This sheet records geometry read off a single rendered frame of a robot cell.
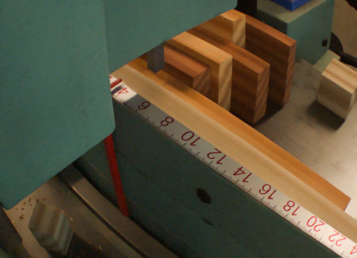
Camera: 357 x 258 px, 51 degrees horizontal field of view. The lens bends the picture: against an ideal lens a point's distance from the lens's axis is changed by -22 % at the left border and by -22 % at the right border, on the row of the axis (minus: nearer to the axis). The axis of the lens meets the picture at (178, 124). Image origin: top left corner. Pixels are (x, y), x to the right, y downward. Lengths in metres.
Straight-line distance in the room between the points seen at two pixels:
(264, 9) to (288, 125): 0.11
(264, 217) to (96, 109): 0.11
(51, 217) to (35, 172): 0.20
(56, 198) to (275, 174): 0.25
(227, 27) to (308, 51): 0.14
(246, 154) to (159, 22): 0.09
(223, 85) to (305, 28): 0.13
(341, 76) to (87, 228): 0.28
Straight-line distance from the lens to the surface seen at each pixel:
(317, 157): 0.35
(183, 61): 0.33
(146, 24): 0.24
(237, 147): 0.27
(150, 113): 0.28
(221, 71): 0.33
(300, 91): 0.40
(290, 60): 0.35
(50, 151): 0.19
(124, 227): 0.40
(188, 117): 0.29
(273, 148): 0.29
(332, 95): 0.38
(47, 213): 0.39
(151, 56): 0.32
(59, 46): 0.16
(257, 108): 0.35
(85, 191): 0.43
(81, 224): 0.42
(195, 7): 0.27
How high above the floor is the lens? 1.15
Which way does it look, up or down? 45 degrees down
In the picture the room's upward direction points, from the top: 1 degrees counter-clockwise
